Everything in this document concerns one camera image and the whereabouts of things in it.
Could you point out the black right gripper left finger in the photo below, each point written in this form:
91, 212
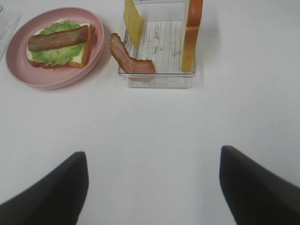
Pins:
57, 199

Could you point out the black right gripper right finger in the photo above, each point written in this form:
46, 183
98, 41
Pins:
255, 195

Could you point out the bread slice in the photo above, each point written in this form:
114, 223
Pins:
189, 33
85, 57

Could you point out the green lettuce leaf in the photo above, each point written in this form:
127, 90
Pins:
61, 56

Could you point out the bacon strip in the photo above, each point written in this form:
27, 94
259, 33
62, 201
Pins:
125, 61
58, 39

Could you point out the yellow cheese slice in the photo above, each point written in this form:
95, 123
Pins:
133, 21

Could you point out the pink round plate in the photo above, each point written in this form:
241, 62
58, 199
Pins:
52, 78

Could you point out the right clear plastic tray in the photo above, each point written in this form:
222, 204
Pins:
161, 42

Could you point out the clear plastic tray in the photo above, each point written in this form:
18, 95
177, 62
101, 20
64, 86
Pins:
8, 24
161, 42

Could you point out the left clear plastic tray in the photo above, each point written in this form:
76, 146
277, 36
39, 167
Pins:
8, 24

